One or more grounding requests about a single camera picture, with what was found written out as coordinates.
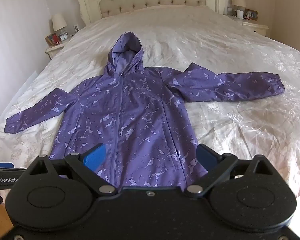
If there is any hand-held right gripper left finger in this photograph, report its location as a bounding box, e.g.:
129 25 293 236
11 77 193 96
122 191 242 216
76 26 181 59
25 143 118 197

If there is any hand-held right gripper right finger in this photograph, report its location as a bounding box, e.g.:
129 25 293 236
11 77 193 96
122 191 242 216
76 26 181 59
184 143 284 197

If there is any purple patterned hooded jacket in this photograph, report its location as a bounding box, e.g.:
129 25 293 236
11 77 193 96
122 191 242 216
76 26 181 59
4 32 285 188

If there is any white patterned bedspread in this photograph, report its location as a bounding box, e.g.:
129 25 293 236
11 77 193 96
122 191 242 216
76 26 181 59
0 5 300 200

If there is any red picture frame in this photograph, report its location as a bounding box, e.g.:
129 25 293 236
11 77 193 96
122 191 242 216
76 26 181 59
45 33 60 47

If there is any gold picture frame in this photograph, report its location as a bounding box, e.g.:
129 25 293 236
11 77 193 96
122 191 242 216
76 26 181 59
244 8 259 21

